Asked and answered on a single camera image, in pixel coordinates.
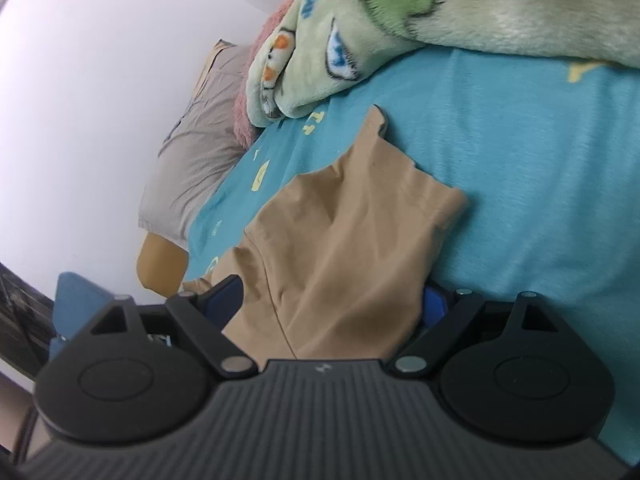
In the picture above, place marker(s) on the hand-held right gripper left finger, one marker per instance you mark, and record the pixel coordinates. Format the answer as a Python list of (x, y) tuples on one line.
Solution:
[(226, 294)]

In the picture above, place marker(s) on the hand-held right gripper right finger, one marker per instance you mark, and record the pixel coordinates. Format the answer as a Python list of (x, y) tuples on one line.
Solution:
[(434, 305)]

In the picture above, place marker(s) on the tan garment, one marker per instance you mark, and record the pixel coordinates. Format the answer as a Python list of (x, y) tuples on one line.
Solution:
[(345, 240)]

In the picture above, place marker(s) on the grey pillow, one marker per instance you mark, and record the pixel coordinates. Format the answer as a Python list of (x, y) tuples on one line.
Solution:
[(200, 150)]

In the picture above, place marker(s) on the blue printed bed sheet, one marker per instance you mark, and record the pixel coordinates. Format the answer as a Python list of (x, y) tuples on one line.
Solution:
[(525, 185)]

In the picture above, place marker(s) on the blue box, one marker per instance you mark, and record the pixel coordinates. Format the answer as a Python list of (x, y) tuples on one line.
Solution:
[(75, 305)]

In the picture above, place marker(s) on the pink fleece blanket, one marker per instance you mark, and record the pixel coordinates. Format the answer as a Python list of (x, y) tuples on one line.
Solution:
[(250, 95)]

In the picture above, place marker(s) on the green printed fleece blanket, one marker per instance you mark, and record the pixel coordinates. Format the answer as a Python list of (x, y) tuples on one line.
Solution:
[(400, 25)]

